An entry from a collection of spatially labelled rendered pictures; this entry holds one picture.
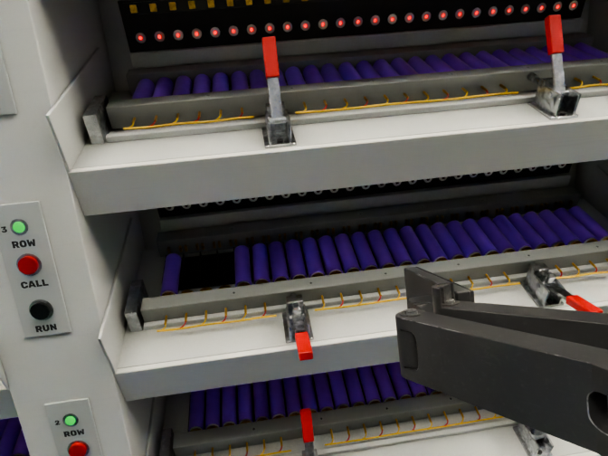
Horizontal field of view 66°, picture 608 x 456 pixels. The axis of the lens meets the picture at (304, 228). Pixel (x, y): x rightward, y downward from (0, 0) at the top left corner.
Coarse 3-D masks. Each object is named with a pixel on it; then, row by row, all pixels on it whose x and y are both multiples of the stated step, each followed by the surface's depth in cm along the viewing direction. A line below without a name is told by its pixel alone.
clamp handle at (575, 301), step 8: (552, 280) 48; (552, 288) 48; (560, 288) 47; (560, 296) 46; (568, 296) 45; (576, 296) 45; (568, 304) 45; (576, 304) 44; (584, 304) 43; (592, 304) 43; (600, 312) 42
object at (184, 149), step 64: (128, 0) 49; (192, 0) 50; (256, 0) 51; (320, 0) 52; (384, 0) 53; (448, 0) 54; (512, 0) 55; (576, 0) 56; (192, 64) 53; (256, 64) 52; (320, 64) 53; (384, 64) 52; (448, 64) 53; (512, 64) 51; (576, 64) 48; (64, 128) 38; (128, 128) 43; (192, 128) 43; (256, 128) 44; (320, 128) 44; (384, 128) 43; (448, 128) 43; (512, 128) 42; (576, 128) 43; (128, 192) 41; (192, 192) 41; (256, 192) 42
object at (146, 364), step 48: (432, 192) 61; (480, 192) 62; (144, 288) 51; (576, 288) 51; (144, 336) 48; (192, 336) 47; (240, 336) 47; (336, 336) 47; (384, 336) 46; (144, 384) 46; (192, 384) 47; (240, 384) 48
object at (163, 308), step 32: (480, 256) 52; (512, 256) 52; (544, 256) 52; (576, 256) 52; (224, 288) 49; (256, 288) 49; (288, 288) 49; (320, 288) 49; (352, 288) 50; (384, 288) 50; (480, 288) 50; (224, 320) 48
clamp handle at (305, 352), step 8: (296, 312) 46; (296, 320) 45; (296, 328) 44; (304, 328) 44; (296, 336) 42; (304, 336) 42; (296, 344) 42; (304, 344) 41; (304, 352) 40; (312, 352) 40
